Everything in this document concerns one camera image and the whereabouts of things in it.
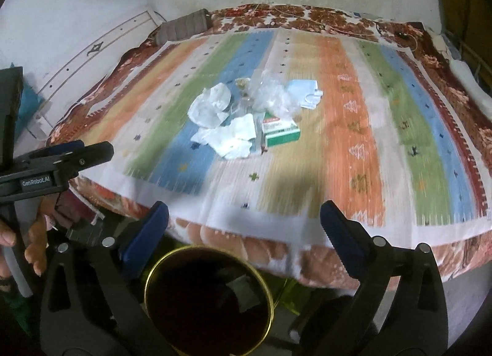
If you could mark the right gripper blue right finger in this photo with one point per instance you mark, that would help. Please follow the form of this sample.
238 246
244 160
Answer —
349 239

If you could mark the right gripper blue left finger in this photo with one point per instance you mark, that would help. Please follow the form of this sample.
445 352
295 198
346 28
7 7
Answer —
139 245

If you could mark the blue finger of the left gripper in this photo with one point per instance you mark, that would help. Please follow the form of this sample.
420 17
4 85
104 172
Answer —
87 157
57 149

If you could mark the green white medicine box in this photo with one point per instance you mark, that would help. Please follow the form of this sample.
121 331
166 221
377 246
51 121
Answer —
279 131

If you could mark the white tissue paper sheets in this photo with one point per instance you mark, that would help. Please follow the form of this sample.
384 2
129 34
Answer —
231 141

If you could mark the clear plastic bag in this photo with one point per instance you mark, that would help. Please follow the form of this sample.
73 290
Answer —
268 93

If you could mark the yellow snack wrapper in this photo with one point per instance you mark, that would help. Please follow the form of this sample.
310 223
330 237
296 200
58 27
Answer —
242 84

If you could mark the clear plastic blister packaging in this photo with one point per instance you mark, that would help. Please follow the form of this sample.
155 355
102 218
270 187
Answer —
239 109

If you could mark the black gold-rimmed trash bin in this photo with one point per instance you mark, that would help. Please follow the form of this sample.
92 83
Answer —
206 301

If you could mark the person's left hand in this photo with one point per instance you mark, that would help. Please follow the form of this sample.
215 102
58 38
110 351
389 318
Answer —
37 238

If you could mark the white wooden headboard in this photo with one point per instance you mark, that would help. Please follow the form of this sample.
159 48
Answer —
76 76

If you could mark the teal plastic bag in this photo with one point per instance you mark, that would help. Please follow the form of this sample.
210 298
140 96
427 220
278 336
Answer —
29 105

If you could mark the brown floral blanket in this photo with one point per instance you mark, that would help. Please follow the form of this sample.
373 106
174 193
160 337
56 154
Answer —
314 264

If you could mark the striped multicolour bed mat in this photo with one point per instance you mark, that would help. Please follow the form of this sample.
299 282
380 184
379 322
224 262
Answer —
384 143

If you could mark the grey striped pillow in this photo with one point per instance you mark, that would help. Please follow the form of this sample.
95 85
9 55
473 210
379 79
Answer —
184 27

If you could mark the white folded cloth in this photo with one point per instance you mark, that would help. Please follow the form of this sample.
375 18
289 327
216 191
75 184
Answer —
463 73

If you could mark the metal bed rail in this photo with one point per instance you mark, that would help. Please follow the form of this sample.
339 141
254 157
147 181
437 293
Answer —
481 70

